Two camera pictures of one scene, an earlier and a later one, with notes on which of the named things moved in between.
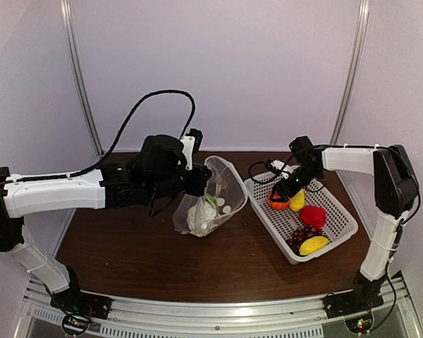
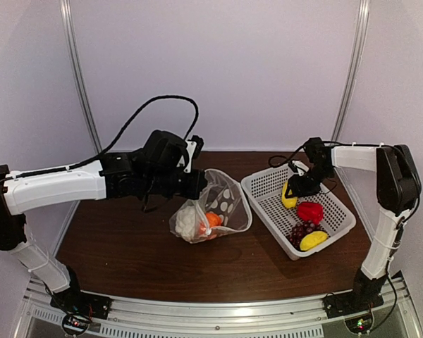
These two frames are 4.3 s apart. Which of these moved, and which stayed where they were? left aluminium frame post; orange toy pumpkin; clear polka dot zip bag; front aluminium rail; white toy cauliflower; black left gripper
Moved: orange toy pumpkin; white toy cauliflower; clear polka dot zip bag
Stayed: left aluminium frame post; black left gripper; front aluminium rail
